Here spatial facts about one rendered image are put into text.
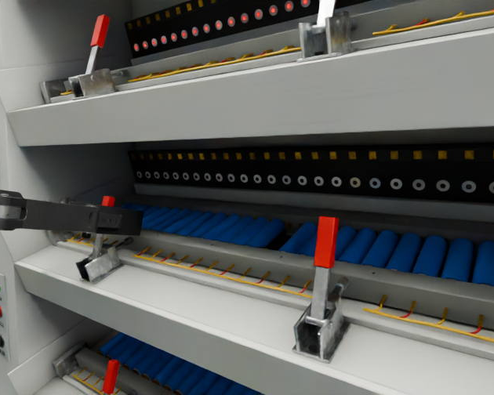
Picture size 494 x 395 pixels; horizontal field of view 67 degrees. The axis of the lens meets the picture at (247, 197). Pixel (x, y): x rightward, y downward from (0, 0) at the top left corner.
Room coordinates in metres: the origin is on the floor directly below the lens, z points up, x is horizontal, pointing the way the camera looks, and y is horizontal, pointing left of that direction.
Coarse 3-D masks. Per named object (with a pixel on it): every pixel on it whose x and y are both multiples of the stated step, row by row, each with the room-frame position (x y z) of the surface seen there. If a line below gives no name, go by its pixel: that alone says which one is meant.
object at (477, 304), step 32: (192, 256) 0.39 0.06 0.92; (224, 256) 0.36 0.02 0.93; (256, 256) 0.34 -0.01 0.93; (288, 256) 0.33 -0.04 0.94; (352, 288) 0.29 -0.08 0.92; (384, 288) 0.27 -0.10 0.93; (416, 288) 0.26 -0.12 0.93; (448, 288) 0.25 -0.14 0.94; (480, 288) 0.24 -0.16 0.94; (480, 320) 0.23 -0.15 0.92
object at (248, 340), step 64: (192, 192) 0.53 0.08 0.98; (256, 192) 0.46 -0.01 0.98; (64, 256) 0.47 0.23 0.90; (128, 256) 0.44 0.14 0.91; (128, 320) 0.35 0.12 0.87; (192, 320) 0.30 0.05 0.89; (256, 320) 0.29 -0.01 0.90; (448, 320) 0.25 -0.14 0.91; (256, 384) 0.27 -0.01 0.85; (320, 384) 0.23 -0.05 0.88; (384, 384) 0.21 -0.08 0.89; (448, 384) 0.20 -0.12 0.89
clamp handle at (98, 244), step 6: (108, 198) 0.42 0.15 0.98; (114, 198) 0.42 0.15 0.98; (102, 204) 0.42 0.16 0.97; (108, 204) 0.41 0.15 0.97; (96, 234) 0.41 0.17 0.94; (102, 234) 0.41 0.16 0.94; (96, 240) 0.41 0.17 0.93; (102, 240) 0.41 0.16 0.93; (96, 246) 0.41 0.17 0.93; (96, 252) 0.40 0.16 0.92
